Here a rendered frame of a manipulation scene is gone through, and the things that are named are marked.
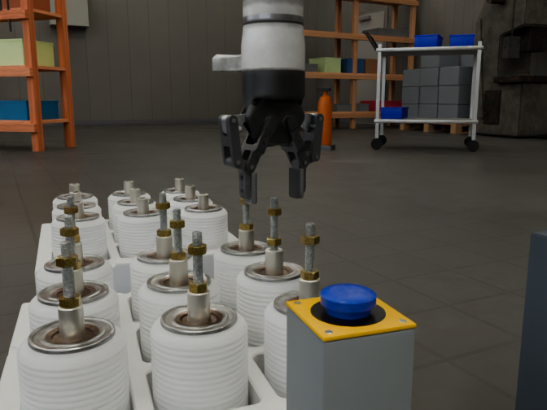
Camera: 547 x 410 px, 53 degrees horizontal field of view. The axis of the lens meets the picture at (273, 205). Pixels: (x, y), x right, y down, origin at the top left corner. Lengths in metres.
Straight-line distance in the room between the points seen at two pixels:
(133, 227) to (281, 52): 0.53
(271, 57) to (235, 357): 0.32
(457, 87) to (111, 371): 7.82
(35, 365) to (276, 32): 0.41
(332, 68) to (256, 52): 8.38
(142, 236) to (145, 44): 10.53
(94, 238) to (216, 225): 0.23
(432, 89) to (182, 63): 5.36
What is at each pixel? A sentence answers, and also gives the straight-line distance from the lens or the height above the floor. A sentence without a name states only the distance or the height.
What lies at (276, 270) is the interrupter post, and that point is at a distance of 0.69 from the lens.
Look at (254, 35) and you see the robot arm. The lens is 0.64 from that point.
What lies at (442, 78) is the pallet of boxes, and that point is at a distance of 8.40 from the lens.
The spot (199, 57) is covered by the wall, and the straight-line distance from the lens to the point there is 11.82.
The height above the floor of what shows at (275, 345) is 0.22.
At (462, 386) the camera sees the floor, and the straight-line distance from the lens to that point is 1.01.
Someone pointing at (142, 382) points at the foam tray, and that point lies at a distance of 0.61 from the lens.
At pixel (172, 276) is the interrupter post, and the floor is 0.26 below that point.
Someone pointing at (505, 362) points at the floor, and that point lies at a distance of 1.11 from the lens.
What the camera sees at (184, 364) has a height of 0.23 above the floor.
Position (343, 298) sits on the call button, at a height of 0.33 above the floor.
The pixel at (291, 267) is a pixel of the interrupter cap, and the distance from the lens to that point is 0.71.
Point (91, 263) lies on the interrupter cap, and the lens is 0.77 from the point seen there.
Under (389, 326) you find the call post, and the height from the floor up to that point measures 0.31.
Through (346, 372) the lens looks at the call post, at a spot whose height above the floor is 0.29.
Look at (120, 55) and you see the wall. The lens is 11.38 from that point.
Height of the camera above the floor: 0.46
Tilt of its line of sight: 11 degrees down
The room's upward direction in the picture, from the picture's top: straight up
